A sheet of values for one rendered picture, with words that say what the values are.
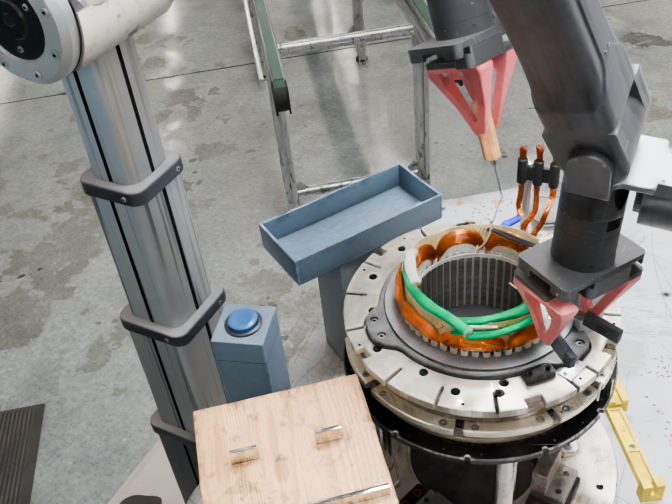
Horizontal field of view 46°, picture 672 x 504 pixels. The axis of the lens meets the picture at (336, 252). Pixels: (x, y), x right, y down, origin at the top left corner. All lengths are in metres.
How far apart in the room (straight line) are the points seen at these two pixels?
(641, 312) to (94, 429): 1.56
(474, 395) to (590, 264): 0.20
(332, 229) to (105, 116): 0.37
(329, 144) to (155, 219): 2.25
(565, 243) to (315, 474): 0.34
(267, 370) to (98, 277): 1.88
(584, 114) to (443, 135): 2.73
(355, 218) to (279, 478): 0.49
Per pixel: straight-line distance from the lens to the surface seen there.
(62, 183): 3.43
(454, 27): 0.76
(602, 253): 0.73
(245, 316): 1.03
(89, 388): 2.50
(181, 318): 1.22
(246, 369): 1.05
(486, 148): 0.80
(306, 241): 1.16
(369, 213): 1.20
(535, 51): 0.56
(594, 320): 0.83
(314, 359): 1.32
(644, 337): 1.38
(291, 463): 0.85
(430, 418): 0.88
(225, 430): 0.89
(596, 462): 1.18
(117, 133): 1.04
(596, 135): 0.61
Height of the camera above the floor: 1.75
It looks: 40 degrees down
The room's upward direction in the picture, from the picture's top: 7 degrees counter-clockwise
